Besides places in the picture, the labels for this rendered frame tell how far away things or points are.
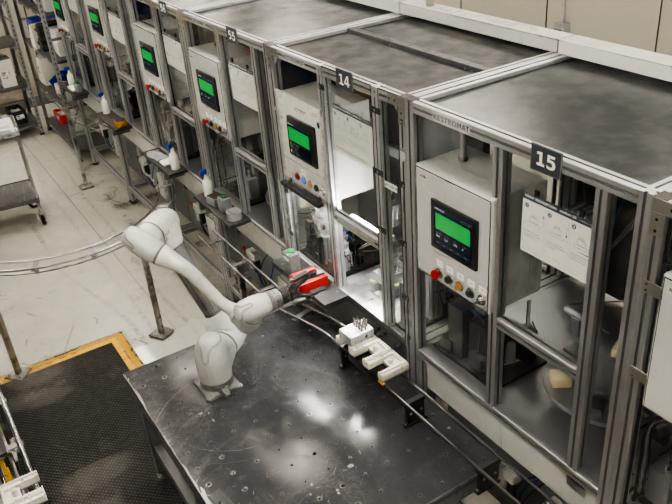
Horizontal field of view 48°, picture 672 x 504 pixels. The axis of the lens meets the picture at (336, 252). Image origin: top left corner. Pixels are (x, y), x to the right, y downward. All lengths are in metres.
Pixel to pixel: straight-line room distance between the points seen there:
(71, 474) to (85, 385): 0.75
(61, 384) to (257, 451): 2.08
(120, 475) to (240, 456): 1.19
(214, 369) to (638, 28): 4.53
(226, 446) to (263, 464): 0.20
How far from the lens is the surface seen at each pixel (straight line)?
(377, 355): 3.37
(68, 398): 4.95
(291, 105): 3.63
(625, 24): 6.76
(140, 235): 3.36
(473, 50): 3.49
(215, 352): 3.46
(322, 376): 3.60
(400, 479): 3.11
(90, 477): 4.39
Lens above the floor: 2.95
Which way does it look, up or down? 30 degrees down
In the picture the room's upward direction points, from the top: 5 degrees counter-clockwise
